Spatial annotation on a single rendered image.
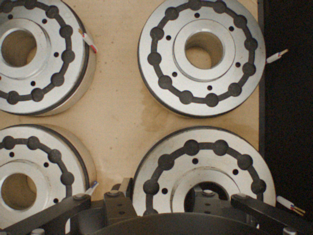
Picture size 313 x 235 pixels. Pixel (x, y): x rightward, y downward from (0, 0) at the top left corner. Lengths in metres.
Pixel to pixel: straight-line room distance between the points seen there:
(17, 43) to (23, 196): 0.13
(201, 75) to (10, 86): 0.15
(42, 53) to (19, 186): 0.12
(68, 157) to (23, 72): 0.07
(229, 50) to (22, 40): 0.17
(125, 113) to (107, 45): 0.07
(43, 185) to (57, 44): 0.11
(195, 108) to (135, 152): 0.07
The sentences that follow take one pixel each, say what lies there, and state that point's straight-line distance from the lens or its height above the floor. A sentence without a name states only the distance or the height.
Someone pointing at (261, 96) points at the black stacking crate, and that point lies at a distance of 0.23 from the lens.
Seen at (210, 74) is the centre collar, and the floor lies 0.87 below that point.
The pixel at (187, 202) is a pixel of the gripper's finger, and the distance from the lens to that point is 0.17.
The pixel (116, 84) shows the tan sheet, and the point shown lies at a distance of 0.20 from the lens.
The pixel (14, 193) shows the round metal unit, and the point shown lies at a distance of 0.22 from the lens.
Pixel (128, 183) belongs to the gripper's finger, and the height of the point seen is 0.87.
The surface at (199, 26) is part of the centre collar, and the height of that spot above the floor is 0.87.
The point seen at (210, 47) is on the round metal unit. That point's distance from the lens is 0.20.
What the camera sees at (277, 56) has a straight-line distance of 0.18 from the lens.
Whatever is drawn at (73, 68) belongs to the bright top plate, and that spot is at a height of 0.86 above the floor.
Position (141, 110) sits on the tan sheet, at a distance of 0.20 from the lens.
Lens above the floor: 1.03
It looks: 89 degrees down
